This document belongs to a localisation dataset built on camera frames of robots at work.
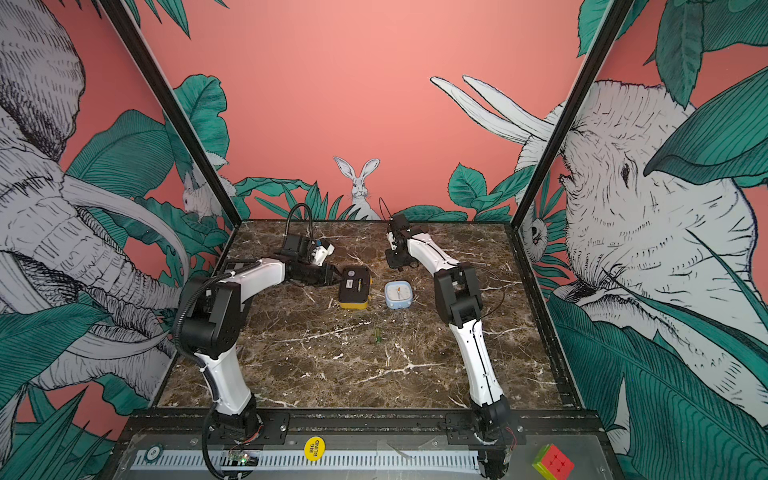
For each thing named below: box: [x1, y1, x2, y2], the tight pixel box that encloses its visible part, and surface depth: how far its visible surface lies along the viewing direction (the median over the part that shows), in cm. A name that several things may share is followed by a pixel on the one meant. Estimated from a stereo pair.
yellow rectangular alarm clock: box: [338, 265, 373, 310], surface depth 100 cm
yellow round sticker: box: [304, 436, 326, 461], surface depth 73 cm
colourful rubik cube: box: [532, 443, 575, 480], surface depth 67 cm
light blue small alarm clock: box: [385, 280, 413, 310], surface depth 98 cm
